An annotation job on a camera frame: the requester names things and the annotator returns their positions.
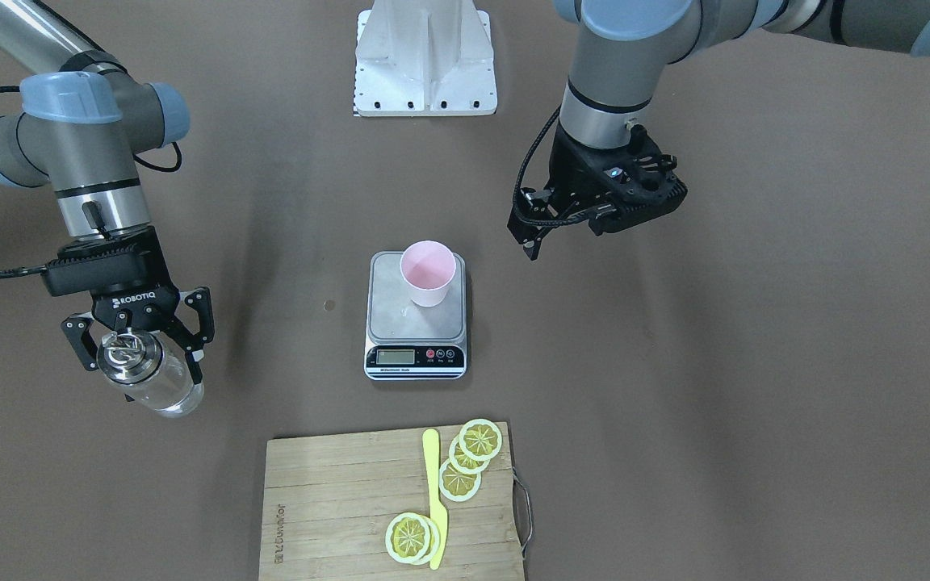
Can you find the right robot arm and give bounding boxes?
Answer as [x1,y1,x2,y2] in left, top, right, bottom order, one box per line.
[0,1,215,387]

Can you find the lemon slice lower of stack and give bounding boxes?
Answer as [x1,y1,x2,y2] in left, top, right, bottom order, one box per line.
[437,461,481,503]

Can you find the lemon slice middle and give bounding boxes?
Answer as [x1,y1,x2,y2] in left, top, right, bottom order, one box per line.
[449,435,490,475]

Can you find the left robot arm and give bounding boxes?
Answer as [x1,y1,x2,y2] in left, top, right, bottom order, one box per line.
[507,1,930,261]

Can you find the glass sauce bottle steel cap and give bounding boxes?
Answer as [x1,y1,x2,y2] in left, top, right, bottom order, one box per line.
[97,328,204,418]

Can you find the lemon slice under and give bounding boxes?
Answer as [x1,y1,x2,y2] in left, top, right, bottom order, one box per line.
[416,517,442,566]

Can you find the yellow plastic knife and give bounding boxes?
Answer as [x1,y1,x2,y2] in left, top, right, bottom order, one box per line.
[423,428,449,571]

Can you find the lemon slice front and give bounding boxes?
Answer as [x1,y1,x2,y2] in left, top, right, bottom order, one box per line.
[384,512,429,566]

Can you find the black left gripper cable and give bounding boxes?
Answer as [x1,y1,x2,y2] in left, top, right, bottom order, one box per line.
[512,105,595,228]

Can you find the pink plastic cup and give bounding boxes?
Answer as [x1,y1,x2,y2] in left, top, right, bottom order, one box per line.
[400,241,458,307]

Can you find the silver kitchen scale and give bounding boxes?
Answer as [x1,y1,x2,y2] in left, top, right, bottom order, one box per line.
[364,251,468,380]

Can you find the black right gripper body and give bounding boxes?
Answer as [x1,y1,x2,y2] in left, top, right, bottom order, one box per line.
[41,227,180,331]

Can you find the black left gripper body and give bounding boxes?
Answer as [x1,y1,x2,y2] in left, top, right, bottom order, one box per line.
[513,124,688,236]

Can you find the bamboo cutting board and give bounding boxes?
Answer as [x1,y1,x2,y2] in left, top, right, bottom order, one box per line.
[258,421,526,580]

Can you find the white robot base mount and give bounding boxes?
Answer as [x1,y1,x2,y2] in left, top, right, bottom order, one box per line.
[354,1,498,117]

